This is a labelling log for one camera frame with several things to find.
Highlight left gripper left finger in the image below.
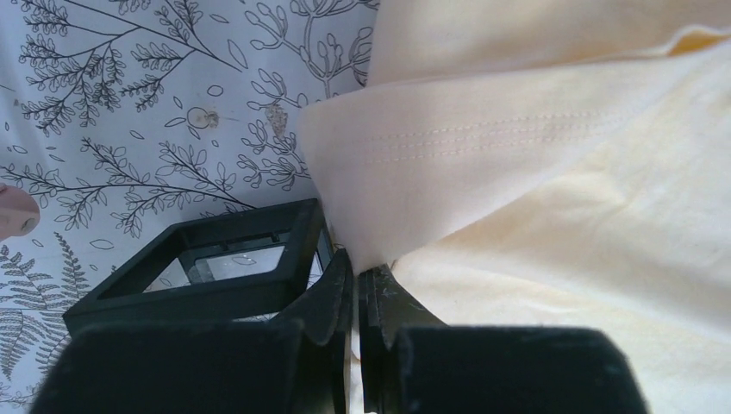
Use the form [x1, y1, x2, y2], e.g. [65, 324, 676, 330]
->
[30, 249, 353, 413]

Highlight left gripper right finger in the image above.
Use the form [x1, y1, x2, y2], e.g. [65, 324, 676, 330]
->
[359, 267, 647, 413]

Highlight yellow shirt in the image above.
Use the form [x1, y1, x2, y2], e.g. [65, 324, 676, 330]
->
[297, 1, 730, 413]

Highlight black open brooch case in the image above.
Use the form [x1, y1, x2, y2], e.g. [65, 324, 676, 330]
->
[63, 198, 334, 336]

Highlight floral patterned table mat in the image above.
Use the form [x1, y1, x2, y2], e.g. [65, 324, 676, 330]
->
[1, 1, 379, 413]

